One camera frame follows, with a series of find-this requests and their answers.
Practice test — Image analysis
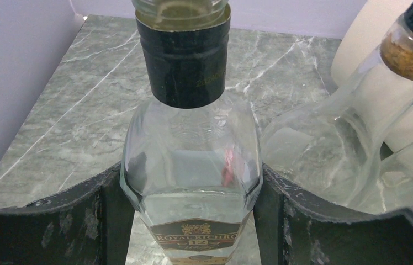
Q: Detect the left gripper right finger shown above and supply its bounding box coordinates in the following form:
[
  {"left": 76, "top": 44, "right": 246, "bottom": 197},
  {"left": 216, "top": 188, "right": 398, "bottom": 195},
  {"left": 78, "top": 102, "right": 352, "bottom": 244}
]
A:
[{"left": 253, "top": 165, "right": 413, "bottom": 265}]

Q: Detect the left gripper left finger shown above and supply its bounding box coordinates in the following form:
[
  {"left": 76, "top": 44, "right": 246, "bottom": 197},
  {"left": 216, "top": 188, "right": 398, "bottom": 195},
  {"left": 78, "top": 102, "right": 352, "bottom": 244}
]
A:
[{"left": 0, "top": 163, "right": 135, "bottom": 264}]

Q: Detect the clear bottle white label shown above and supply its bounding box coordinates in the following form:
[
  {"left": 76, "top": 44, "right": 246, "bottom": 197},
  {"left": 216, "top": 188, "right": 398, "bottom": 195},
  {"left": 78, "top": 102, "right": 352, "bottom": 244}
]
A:
[{"left": 261, "top": 2, "right": 413, "bottom": 208}]

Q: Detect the clear bottle gold black label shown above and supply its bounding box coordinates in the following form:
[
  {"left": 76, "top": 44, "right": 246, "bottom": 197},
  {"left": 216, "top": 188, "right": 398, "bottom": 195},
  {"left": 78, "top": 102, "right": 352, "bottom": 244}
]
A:
[{"left": 120, "top": 1, "right": 263, "bottom": 264}]

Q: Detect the small pink block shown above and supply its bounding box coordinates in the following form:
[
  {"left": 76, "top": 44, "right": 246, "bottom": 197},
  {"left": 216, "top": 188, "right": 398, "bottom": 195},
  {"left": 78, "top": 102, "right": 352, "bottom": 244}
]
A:
[{"left": 221, "top": 150, "right": 235, "bottom": 187}]

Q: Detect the cream round drawer cabinet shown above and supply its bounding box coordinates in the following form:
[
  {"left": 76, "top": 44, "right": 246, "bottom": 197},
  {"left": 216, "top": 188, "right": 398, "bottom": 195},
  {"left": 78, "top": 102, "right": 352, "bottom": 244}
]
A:
[{"left": 331, "top": 1, "right": 413, "bottom": 152}]

